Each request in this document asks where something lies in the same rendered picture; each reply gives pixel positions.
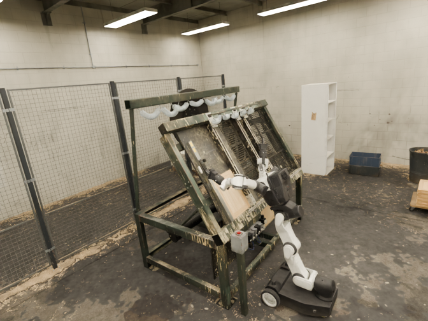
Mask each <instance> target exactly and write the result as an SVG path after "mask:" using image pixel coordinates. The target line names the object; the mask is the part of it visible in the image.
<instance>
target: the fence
mask: <svg viewBox="0 0 428 321"><path fill-rule="evenodd" d="M190 142H192V141H189V142H188V143H186V144H187V146H188V148H189V150H190V152H191V153H192V155H193V157H194V159H195V160H196V162H197V165H198V166H200V168H201V169H202V171H203V175H204V177H205V179H206V181H207V183H210V184H211V186H212V189H211V190H212V192H213V194H214V196H215V198H216V199H217V201H218V203H219V205H220V207H221V209H222V211H223V212H224V214H225V216H226V218H227V220H228V221H229V223H231V222H233V221H234V219H233V217H232V215H231V212H230V211H229V209H228V207H227V205H226V204H225V202H224V200H223V198H222V196H221V195H220V192H219V191H218V189H217V187H216V185H215V183H214V182H213V180H210V179H208V176H206V173H205V172H204V169H203V168H202V166H201V164H200V162H199V160H200V159H201V158H200V156H199V154H198V152H197V151H196V152H194V150H193V148H195V146H194V145H193V146H191V145H190ZM192 144H193V143H192ZM195 149H196V148H195Z"/></svg>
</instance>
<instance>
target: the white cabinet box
mask: <svg viewBox="0 0 428 321"><path fill-rule="evenodd" d="M336 95H337V82H330V83H312V84H307V85H302V86H301V168H302V171H303V173H309V174H314V175H323V176H326V175H327V174H328V173H330V172H331V171H332V170H333V169H334V147H335V130H336Z"/></svg>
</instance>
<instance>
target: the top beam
mask: <svg viewBox="0 0 428 321"><path fill-rule="evenodd" d="M252 103H258V104H255V105H252V107H251V108H252V109H254V110H258V109H261V108H263V107H265V106H267V105H268V103H267V102H266V100H265V99H264V100H260V101H256V102H252ZM252 103H246V104H242V106H244V105H248V104H252ZM253 107H254V108H253ZM231 108H232V107H230V108H225V109H221V110H217V111H211V113H215V112H218V111H223V110H228V109H231ZM230 113H232V114H233V112H232V111H227V112H224V113H221V115H222V116H221V117H223V115H226V114H230ZM232 114H230V117H231V115H232ZM212 116H213V118H218V116H219V115H218V114H216V115H212ZM222 119H223V118H222ZM207 123H209V120H208V118H207V117H206V115H205V113H203V114H200V115H194V116H191V117H186V118H181V119H178V120H172V121H169V122H164V123H162V124H161V125H160V126H159V127H158V129H159V131H160V133H161V135H162V136H163V135H165V133H170V134H171V133H174V132H178V131H182V130H185V129H190V128H192V127H196V126H199V125H203V124H207Z"/></svg>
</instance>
